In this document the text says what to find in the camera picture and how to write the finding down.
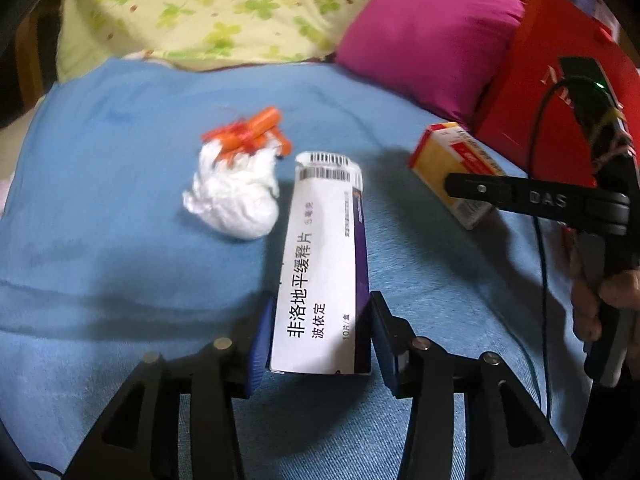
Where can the clover print yellow quilt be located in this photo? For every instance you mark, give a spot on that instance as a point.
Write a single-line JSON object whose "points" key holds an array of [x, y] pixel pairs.
{"points": [[225, 5]]}

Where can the person's right hand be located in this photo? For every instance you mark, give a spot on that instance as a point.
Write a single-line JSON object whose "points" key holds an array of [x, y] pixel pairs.
{"points": [[585, 305]]}

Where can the blue blanket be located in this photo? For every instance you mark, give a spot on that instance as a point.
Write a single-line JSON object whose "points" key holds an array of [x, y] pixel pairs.
{"points": [[125, 235]]}

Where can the orange plastic wrapper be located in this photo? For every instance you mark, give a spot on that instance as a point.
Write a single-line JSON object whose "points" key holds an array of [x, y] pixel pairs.
{"points": [[255, 130]]}

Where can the white crumpled tissue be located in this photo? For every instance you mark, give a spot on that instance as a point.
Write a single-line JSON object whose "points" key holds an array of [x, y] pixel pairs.
{"points": [[235, 195]]}

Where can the white and purple medicine box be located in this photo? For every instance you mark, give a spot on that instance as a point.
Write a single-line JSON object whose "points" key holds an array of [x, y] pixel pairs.
{"points": [[320, 270]]}

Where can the yellow and red medicine box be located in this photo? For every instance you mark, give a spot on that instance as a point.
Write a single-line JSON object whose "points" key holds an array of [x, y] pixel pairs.
{"points": [[450, 160]]}

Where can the red gift bag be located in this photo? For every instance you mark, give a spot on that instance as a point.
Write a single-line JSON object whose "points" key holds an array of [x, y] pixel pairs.
{"points": [[540, 60]]}

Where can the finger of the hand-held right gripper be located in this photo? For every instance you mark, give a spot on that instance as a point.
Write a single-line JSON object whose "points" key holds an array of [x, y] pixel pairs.
{"points": [[545, 199]]}

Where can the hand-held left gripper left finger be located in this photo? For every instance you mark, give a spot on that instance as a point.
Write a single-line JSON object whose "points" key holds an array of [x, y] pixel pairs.
{"points": [[260, 355]]}

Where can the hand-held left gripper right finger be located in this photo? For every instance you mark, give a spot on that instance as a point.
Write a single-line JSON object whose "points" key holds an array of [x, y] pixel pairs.
{"points": [[385, 350]]}

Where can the magenta pillow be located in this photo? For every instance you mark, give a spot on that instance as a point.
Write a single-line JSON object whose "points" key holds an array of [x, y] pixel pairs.
{"points": [[430, 40]]}

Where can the wooden bed frame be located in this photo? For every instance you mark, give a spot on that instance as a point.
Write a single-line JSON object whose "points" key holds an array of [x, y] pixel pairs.
{"points": [[35, 60]]}

